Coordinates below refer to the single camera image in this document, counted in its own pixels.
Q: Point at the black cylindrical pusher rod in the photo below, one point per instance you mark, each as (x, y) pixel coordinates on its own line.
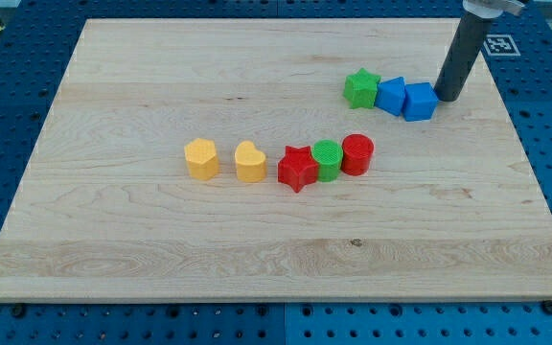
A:
(462, 54)

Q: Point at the yellow heart block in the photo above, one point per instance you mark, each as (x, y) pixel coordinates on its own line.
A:
(250, 162)

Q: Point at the white fiducial marker tag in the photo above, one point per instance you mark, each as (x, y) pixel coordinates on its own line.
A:
(500, 45)

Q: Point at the green cylinder block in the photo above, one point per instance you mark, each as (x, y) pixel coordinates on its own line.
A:
(328, 154)

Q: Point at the light wooden board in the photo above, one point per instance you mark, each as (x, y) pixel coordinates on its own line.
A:
(106, 211)

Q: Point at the green star block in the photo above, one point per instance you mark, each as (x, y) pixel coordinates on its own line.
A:
(361, 89)

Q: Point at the blue cube block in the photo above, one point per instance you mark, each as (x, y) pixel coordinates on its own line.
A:
(420, 102)

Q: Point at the red cylinder block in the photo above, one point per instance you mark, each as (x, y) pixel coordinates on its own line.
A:
(357, 154)

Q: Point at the blue triangular block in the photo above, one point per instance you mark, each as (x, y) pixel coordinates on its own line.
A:
(391, 96)

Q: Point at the red star block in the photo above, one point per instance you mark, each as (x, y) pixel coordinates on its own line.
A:
(297, 168)

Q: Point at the yellow pentagon block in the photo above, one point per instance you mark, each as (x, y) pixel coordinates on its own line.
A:
(202, 159)

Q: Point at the silver rod mount bracket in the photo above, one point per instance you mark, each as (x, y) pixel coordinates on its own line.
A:
(491, 9)

